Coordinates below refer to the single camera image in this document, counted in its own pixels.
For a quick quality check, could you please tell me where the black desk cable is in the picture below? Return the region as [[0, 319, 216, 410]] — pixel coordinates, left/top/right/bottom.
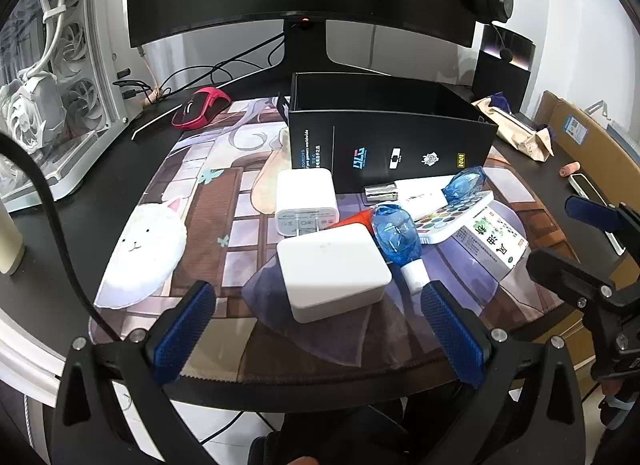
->
[[165, 32, 288, 96]]

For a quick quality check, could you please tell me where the white tube with silver cap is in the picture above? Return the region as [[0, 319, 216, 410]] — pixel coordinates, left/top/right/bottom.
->
[[363, 175, 453, 213]]

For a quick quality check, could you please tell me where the beige wet wipes packet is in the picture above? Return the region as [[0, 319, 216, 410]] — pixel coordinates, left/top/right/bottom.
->
[[472, 92, 556, 163]]

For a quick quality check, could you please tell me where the white and green medicine box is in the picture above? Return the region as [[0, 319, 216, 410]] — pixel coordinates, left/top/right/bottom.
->
[[452, 202, 530, 278]]

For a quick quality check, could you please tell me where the white plug charger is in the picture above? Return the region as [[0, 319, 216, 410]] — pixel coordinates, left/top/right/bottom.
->
[[274, 168, 341, 238]]

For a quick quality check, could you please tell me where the white smartphone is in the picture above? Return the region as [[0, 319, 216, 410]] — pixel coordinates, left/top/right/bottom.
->
[[570, 174, 631, 256]]

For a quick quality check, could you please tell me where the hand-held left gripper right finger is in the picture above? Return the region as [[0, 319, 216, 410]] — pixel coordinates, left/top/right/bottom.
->
[[420, 280, 601, 465]]

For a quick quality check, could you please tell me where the brown cardboard carton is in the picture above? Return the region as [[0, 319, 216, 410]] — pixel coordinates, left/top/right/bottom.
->
[[537, 90, 640, 196]]

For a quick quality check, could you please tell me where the white computer case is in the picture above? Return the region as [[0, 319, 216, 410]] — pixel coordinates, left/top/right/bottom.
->
[[0, 0, 131, 200]]

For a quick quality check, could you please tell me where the black rectangular device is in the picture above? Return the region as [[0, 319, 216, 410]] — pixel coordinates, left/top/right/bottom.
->
[[472, 27, 537, 100]]

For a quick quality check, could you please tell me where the red computer mouse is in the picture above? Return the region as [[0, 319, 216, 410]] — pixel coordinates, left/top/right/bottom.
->
[[171, 87, 232, 130]]

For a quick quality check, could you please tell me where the printed desk mat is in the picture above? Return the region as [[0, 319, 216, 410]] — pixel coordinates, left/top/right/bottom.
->
[[89, 95, 576, 381]]

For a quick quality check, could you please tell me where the white power adapter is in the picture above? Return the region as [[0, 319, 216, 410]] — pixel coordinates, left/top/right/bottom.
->
[[276, 223, 392, 324]]

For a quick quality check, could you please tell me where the black cardboard box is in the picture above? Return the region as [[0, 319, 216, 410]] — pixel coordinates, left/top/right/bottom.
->
[[287, 72, 499, 194]]

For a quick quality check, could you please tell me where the white remote with coloured buttons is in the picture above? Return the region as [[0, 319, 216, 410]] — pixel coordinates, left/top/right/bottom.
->
[[405, 190, 496, 246]]

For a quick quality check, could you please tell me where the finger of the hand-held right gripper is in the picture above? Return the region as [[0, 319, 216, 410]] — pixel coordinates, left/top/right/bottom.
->
[[565, 195, 640, 248], [526, 247, 621, 313]]

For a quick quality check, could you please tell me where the beige cable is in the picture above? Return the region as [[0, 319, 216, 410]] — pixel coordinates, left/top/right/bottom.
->
[[136, 45, 168, 106]]

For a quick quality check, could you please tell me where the beige cup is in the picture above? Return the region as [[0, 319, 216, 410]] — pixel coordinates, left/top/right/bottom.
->
[[0, 202, 25, 276]]

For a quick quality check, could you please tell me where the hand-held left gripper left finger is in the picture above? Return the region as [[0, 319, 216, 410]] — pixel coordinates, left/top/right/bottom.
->
[[54, 281, 218, 465]]

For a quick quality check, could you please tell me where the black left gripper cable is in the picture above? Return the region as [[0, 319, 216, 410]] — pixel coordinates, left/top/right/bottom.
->
[[0, 132, 121, 346]]

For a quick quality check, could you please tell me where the black usb cable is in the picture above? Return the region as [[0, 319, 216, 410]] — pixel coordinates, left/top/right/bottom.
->
[[114, 77, 173, 106]]

